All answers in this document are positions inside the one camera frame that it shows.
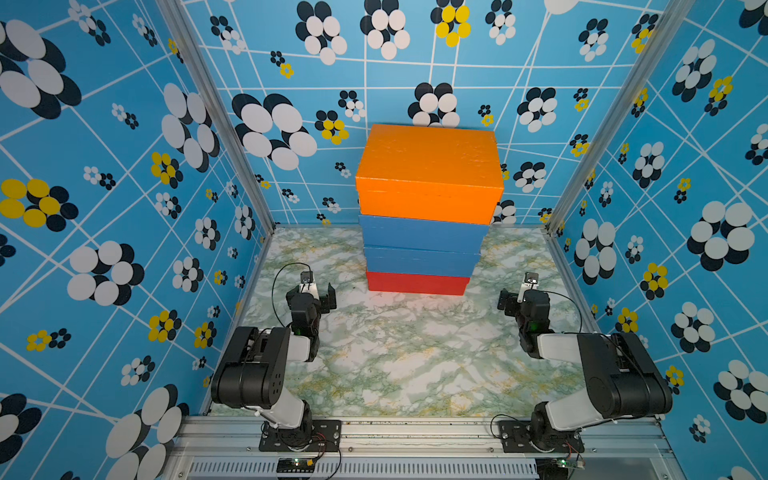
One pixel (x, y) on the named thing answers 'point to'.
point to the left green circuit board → (295, 465)
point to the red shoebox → (417, 283)
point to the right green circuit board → (561, 462)
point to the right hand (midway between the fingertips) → (525, 291)
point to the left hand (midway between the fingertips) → (317, 283)
